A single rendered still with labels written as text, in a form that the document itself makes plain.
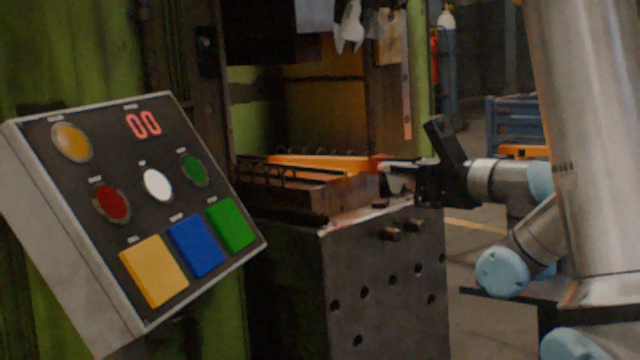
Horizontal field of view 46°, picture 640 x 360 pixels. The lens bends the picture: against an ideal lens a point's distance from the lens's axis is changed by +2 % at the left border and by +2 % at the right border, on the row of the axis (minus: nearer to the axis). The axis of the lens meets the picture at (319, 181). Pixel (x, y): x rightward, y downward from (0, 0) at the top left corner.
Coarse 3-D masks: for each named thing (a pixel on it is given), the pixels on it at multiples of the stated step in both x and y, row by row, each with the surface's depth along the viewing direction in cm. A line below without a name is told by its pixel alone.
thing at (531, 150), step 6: (498, 150) 192; (504, 150) 191; (510, 150) 190; (516, 150) 189; (528, 150) 187; (534, 150) 186; (540, 150) 185; (546, 150) 185; (534, 156) 187; (540, 156) 186; (546, 156) 185
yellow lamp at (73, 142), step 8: (64, 128) 89; (72, 128) 90; (64, 136) 88; (72, 136) 89; (80, 136) 90; (64, 144) 87; (72, 144) 88; (80, 144) 89; (72, 152) 88; (80, 152) 89
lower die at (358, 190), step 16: (240, 160) 169; (240, 176) 160; (256, 176) 158; (272, 176) 154; (288, 176) 151; (304, 176) 149; (320, 176) 148; (336, 176) 147; (352, 176) 149; (368, 176) 152; (256, 192) 152; (272, 192) 148; (288, 192) 145; (304, 192) 142; (320, 192) 143; (336, 192) 146; (352, 192) 149; (368, 192) 153; (304, 208) 143; (320, 208) 143; (336, 208) 146; (352, 208) 150
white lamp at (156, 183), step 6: (150, 174) 98; (156, 174) 99; (150, 180) 97; (156, 180) 98; (162, 180) 99; (150, 186) 96; (156, 186) 97; (162, 186) 98; (168, 186) 100; (156, 192) 97; (162, 192) 98; (168, 192) 99; (162, 198) 97
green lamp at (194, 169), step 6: (186, 162) 106; (192, 162) 107; (198, 162) 109; (186, 168) 105; (192, 168) 107; (198, 168) 108; (192, 174) 106; (198, 174) 107; (204, 174) 108; (198, 180) 106; (204, 180) 108
